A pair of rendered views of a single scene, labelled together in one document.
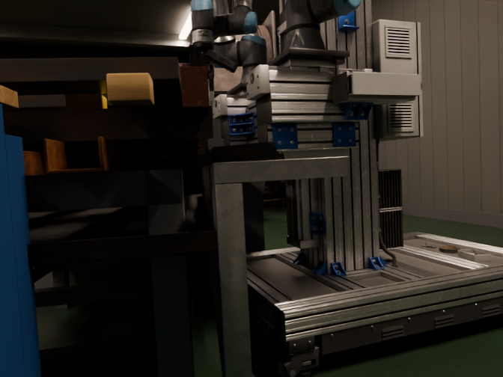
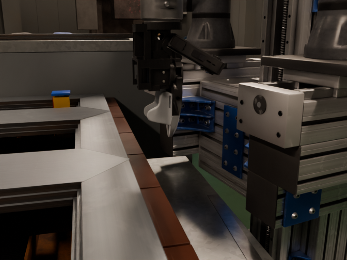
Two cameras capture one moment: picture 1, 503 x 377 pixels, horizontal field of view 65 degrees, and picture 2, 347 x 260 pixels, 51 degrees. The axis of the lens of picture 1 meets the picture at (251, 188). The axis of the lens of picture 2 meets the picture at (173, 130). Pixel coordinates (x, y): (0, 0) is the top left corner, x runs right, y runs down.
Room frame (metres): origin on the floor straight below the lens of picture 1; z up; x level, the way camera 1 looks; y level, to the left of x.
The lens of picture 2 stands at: (0.73, 0.20, 1.09)
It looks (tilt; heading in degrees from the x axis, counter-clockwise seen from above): 15 degrees down; 354
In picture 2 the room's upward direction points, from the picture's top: straight up
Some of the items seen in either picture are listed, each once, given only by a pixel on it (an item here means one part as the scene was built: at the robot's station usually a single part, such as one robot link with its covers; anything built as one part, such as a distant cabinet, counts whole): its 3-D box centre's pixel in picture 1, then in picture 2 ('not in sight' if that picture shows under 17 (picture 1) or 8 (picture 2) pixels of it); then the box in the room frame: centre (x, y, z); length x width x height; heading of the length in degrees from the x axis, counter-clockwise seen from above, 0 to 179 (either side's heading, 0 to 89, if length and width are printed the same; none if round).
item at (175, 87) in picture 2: (210, 78); (174, 91); (1.38, 0.12, 0.98); 0.05 x 0.02 x 0.09; 8
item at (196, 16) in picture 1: (202, 16); not in sight; (1.41, 0.14, 1.20); 0.09 x 0.08 x 0.11; 173
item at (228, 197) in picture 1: (215, 232); not in sight; (1.21, 0.12, 0.47); 1.30 x 0.04 x 0.35; 8
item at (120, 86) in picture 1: (131, 90); not in sight; (0.60, 0.17, 0.79); 0.06 x 0.05 x 0.04; 98
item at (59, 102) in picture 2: not in sight; (63, 123); (1.99, 0.44, 0.78); 0.05 x 0.05 x 0.19; 8
